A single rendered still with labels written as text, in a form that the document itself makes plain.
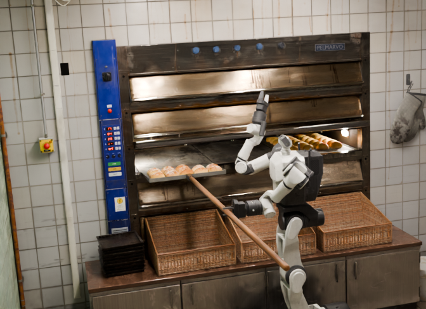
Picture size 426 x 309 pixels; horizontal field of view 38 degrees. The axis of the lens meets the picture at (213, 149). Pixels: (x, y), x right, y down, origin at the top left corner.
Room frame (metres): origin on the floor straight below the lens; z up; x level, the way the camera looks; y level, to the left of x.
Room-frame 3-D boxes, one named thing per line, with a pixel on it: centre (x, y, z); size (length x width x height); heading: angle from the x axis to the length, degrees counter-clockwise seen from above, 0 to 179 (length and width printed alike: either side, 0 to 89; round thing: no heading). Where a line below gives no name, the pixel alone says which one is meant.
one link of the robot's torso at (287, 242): (3.76, -0.47, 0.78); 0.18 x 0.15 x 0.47; 15
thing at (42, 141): (4.22, 1.15, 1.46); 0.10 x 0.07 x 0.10; 103
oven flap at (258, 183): (4.61, -0.30, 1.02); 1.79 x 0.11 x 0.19; 103
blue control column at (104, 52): (5.27, 0.93, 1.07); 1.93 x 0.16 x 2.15; 13
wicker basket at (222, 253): (4.21, 0.20, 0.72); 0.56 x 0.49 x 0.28; 104
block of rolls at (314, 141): (5.17, -0.77, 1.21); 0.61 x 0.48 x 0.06; 13
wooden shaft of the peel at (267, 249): (3.28, -0.06, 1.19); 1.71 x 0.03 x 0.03; 15
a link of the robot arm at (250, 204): (3.33, -0.15, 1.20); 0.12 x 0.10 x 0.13; 104
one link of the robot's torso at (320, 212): (3.78, -0.54, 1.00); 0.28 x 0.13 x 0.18; 105
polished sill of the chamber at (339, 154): (4.63, -0.30, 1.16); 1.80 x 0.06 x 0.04; 103
